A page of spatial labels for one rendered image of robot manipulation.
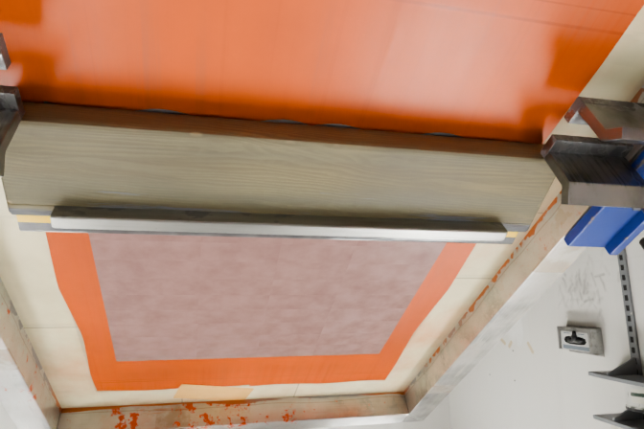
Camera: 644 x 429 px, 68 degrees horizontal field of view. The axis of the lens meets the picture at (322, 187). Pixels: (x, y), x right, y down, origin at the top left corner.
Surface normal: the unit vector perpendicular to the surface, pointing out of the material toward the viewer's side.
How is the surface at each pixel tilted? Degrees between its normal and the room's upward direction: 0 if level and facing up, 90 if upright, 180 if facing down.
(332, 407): 122
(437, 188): 43
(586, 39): 32
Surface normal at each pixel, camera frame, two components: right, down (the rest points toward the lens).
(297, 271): 0.12, 0.72
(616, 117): 0.20, -0.70
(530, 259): -0.97, -0.05
